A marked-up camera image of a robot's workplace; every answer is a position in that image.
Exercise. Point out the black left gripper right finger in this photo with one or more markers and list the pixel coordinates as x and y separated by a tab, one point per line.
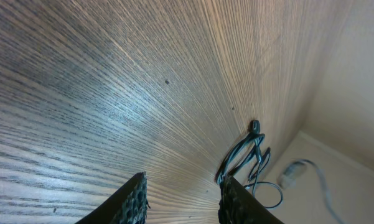
238	206

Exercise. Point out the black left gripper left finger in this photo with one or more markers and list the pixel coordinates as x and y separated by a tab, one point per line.
128	205

